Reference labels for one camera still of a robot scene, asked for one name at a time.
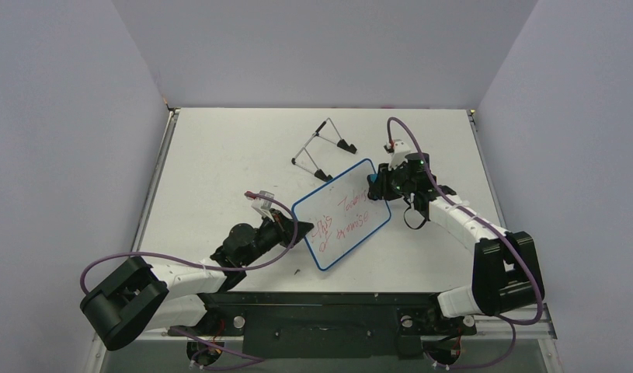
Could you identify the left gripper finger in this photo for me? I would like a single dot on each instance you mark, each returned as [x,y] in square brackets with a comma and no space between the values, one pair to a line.
[299,230]
[285,224]

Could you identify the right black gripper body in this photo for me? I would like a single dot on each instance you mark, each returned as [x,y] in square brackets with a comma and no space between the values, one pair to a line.
[377,186]

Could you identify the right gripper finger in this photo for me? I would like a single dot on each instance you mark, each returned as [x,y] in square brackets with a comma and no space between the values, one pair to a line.
[385,172]
[376,191]

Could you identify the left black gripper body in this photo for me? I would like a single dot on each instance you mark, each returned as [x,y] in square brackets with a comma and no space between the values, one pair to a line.
[268,237]

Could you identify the blue framed whiteboard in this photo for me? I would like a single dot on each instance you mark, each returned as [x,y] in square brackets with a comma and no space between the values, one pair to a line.
[342,214]

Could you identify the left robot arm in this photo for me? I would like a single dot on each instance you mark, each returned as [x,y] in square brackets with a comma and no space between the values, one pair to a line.
[139,296]

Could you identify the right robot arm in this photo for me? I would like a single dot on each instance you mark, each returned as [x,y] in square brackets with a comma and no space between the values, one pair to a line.
[505,270]

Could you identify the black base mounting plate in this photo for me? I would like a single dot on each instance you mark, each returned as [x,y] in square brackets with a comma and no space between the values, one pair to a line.
[274,325]

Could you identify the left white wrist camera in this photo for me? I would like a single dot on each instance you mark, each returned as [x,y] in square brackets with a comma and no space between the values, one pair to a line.
[262,203]

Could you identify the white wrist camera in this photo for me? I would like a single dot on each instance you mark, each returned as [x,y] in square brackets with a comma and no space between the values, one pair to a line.
[262,203]
[398,150]

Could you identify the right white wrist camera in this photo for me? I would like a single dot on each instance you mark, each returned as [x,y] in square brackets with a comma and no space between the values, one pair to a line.
[398,150]

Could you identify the wire easel stand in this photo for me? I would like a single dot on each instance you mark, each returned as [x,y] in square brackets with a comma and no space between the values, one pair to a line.
[321,146]

